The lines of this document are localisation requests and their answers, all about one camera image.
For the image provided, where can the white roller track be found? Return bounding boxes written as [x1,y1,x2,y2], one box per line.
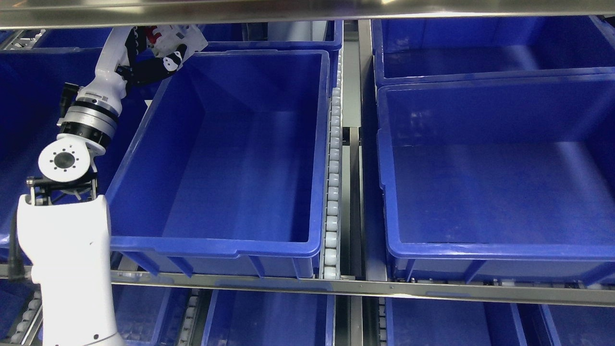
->
[319,49,344,280]

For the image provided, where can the metal shelf frame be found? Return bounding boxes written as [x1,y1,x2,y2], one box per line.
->
[1,0,614,345]

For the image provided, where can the blue bin lower right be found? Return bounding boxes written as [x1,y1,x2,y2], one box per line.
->
[385,298,529,346]

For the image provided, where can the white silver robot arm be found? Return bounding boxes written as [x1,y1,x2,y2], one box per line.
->
[16,81,126,346]

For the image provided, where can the grey circuit breaker red switch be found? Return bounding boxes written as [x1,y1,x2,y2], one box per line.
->
[145,24,208,59]

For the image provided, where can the blue bin rear centre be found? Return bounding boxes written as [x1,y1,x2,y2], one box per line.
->
[198,20,344,89]

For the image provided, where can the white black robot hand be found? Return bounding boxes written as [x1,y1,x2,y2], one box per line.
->
[78,26,187,107]

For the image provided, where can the blue bin lower centre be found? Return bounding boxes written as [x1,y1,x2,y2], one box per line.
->
[201,290,335,346]

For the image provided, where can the blue bin left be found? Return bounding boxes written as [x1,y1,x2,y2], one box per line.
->
[0,48,159,263]

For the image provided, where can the blue bin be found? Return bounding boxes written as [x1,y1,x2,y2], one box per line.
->
[201,290,335,346]
[385,298,529,346]
[106,50,330,278]
[371,16,614,86]
[198,20,344,89]
[377,74,615,285]
[0,48,159,263]

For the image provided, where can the blue bin rear right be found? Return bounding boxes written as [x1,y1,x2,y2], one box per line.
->
[371,16,614,86]

